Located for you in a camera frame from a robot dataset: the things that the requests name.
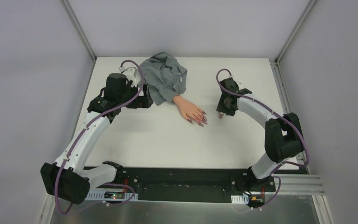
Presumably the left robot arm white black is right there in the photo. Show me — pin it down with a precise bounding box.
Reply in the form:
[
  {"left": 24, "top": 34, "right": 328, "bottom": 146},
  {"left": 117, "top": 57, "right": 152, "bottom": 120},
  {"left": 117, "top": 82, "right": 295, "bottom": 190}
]
[{"left": 41, "top": 71, "right": 153, "bottom": 204}]

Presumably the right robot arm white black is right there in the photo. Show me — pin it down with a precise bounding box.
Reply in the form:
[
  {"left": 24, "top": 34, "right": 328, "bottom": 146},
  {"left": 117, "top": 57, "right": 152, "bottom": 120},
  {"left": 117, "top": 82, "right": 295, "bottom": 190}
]
[{"left": 216, "top": 77, "right": 304, "bottom": 191}]

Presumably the mannequin hand with painted nails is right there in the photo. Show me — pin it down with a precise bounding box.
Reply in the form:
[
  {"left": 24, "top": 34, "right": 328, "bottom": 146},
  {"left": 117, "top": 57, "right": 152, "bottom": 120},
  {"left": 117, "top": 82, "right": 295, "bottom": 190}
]
[{"left": 172, "top": 95, "right": 207, "bottom": 127}]

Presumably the grey shirt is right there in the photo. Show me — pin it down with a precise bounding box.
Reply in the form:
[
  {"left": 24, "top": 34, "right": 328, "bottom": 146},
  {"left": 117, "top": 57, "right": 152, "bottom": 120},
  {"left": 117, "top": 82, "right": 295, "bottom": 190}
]
[{"left": 139, "top": 52, "right": 187, "bottom": 105}]

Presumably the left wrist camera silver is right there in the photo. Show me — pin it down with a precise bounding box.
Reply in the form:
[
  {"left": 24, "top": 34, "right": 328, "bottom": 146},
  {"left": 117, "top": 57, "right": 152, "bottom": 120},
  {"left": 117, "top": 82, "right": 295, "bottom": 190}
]
[{"left": 123, "top": 67, "right": 141, "bottom": 87}]

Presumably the right aluminium frame post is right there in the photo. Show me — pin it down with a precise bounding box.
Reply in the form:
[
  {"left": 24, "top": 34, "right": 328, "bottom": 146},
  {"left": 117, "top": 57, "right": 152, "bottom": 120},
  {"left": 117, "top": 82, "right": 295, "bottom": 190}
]
[{"left": 275, "top": 0, "right": 318, "bottom": 64}]

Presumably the aluminium frame post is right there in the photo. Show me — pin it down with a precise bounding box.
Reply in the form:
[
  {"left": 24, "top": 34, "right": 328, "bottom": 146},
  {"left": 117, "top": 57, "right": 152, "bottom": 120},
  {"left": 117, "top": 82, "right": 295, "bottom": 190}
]
[
  {"left": 60, "top": 0, "right": 97, "bottom": 63},
  {"left": 275, "top": 0, "right": 318, "bottom": 64}
]

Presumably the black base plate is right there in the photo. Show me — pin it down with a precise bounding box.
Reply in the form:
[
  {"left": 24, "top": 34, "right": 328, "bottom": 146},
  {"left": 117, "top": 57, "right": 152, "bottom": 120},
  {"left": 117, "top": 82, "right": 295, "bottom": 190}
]
[{"left": 83, "top": 166, "right": 276, "bottom": 204}]

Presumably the left aluminium frame post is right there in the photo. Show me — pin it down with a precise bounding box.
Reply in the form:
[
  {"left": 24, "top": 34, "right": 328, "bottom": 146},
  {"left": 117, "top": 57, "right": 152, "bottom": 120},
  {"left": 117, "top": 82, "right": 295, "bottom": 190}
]
[{"left": 60, "top": 0, "right": 97, "bottom": 63}]

